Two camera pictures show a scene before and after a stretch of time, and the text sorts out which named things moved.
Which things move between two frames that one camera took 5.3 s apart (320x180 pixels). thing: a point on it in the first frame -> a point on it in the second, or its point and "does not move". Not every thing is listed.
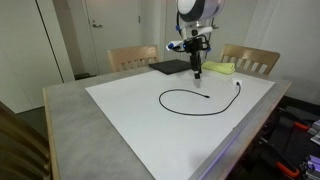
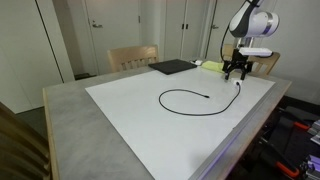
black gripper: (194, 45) -> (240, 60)
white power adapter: (234, 82) does not move
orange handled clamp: (274, 157) does not move
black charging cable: (199, 93) does not move
